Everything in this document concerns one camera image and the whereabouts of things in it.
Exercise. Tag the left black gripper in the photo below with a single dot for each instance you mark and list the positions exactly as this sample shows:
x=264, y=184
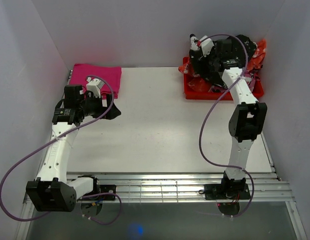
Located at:
x=89, y=96

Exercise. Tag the black white tie-dye trousers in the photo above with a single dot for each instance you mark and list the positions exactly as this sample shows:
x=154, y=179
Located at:
x=209, y=60

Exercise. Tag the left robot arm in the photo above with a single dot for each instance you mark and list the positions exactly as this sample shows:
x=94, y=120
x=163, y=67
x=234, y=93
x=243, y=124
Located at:
x=50, y=191

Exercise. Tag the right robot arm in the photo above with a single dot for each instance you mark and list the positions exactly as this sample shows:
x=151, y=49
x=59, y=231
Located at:
x=246, y=122

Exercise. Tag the orange white tie-dye trousers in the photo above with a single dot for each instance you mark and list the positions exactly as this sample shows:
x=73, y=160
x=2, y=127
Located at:
x=256, y=53

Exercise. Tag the pink camouflage trousers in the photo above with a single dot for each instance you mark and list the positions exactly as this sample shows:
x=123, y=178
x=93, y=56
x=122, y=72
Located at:
x=251, y=80

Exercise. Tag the red plastic bin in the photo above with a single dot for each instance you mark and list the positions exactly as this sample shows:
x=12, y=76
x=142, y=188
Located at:
x=195, y=88

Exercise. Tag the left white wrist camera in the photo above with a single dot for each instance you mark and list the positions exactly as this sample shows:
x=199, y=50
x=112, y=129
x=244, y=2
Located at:
x=94, y=85

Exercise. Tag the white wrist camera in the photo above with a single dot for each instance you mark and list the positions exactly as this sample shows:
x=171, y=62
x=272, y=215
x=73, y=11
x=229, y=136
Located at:
x=94, y=85
x=206, y=44

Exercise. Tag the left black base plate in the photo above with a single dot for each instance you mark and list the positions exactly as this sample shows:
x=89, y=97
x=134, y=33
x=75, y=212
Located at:
x=101, y=192

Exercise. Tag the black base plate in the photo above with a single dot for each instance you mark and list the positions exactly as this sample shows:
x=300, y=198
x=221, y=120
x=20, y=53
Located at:
x=101, y=192
x=218, y=192

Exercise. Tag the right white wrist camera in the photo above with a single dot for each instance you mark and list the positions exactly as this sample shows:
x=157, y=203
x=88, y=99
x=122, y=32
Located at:
x=206, y=44

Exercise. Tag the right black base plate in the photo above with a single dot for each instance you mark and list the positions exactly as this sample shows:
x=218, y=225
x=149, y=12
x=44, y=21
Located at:
x=218, y=192

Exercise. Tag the aluminium rail frame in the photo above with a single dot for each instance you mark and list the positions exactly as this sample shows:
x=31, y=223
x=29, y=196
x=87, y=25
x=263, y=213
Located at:
x=184, y=187

